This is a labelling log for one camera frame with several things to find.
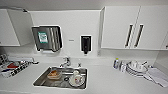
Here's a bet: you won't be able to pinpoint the black soap dispenser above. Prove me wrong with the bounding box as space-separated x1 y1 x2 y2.
79 34 93 55

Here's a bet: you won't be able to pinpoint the chrome faucet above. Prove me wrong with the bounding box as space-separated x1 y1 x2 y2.
59 56 72 68

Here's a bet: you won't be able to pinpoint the white patterned mug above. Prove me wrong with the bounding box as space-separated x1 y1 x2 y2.
71 69 84 85

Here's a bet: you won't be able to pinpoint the steel paper towel dispenser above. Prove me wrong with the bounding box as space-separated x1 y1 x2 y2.
31 24 64 54

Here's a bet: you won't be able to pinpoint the white plate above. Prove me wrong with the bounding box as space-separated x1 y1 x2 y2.
67 74 87 88

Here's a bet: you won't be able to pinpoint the clear container orange food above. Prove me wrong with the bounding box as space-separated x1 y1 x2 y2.
46 68 63 80

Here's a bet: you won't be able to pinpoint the small white bottle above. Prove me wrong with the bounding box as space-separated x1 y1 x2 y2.
119 61 127 73

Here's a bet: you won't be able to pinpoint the white cup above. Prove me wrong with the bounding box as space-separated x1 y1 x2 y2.
129 59 139 69
138 61 148 70

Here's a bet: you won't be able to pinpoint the stack of white plates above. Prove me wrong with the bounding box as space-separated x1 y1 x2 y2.
125 59 149 77

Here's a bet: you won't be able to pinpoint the stainless steel sink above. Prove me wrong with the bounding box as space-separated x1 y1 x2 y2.
32 65 89 90

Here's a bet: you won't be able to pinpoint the red utensil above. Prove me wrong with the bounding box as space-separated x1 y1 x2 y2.
8 63 18 69

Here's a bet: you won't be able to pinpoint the white dishes on counter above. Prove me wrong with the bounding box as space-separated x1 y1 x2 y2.
143 64 168 88

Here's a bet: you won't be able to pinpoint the white wall outlet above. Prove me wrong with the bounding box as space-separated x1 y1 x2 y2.
97 49 102 57

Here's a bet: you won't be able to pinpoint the white wall cabinet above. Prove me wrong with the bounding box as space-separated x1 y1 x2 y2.
0 8 34 48
99 4 168 52

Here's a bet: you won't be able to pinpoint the wire dish rack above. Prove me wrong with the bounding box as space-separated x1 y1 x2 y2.
0 53 39 78

